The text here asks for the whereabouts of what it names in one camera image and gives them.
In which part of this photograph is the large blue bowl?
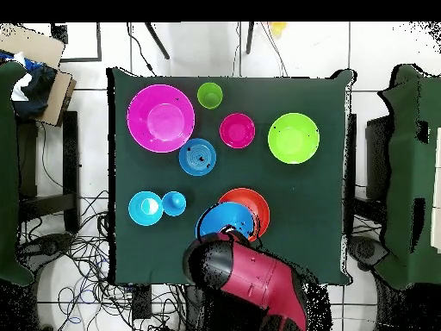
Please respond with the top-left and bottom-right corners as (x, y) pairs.
(195, 201), (258, 242)

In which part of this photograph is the orange-red bowl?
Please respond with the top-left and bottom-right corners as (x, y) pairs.
(217, 187), (271, 242)

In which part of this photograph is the blue flat-bottomed bowl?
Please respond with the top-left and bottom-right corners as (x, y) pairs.
(177, 137), (217, 178)

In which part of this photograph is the blue cup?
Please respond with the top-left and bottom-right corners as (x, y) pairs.
(161, 190), (188, 217)

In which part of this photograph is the small pink-red bowl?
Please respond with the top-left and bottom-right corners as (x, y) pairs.
(219, 112), (257, 150)

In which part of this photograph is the green bowl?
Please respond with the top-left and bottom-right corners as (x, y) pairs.
(267, 112), (320, 165)

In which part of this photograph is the small light blue ribbed bowl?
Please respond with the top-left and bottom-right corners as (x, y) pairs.
(127, 190), (165, 228)

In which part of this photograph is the large pink bowl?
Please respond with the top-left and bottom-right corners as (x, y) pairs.
(126, 84), (196, 153)

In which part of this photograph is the green cup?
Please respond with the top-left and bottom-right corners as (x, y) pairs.
(196, 81), (224, 110)

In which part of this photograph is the dark green tablecloth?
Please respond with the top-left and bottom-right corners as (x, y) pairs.
(106, 66), (357, 287)

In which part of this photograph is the black power brick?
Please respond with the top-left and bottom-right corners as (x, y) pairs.
(131, 285), (153, 321)

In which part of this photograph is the black stand leg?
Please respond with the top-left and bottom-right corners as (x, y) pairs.
(245, 22), (256, 55)
(143, 22), (171, 60)

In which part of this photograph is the black box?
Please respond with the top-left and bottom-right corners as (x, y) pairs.
(364, 115), (392, 201)

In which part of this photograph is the yellow object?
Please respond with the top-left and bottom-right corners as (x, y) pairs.
(268, 22), (288, 37)

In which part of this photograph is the green-clothed side table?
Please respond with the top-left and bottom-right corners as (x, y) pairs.
(0, 60), (35, 287)
(375, 63), (441, 290)

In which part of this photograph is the dark clothing bundle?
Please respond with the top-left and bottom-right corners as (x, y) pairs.
(9, 51), (59, 120)

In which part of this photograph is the white panel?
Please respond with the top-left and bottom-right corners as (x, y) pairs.
(430, 126), (441, 254)

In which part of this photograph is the cardboard box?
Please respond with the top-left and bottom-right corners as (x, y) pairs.
(0, 22), (78, 128)

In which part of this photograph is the tangle of black cables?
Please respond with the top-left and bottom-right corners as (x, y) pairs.
(16, 189), (194, 331)

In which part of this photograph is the black cable with plug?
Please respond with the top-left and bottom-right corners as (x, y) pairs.
(126, 22), (158, 77)

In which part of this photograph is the black stool frame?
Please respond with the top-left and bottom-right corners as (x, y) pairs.
(16, 109), (81, 234)

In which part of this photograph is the black pedestal foot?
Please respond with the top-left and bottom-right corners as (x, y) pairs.
(346, 235), (389, 272)
(16, 232), (75, 266)

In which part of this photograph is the black floor frame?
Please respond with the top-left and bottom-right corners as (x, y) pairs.
(50, 22), (103, 64)

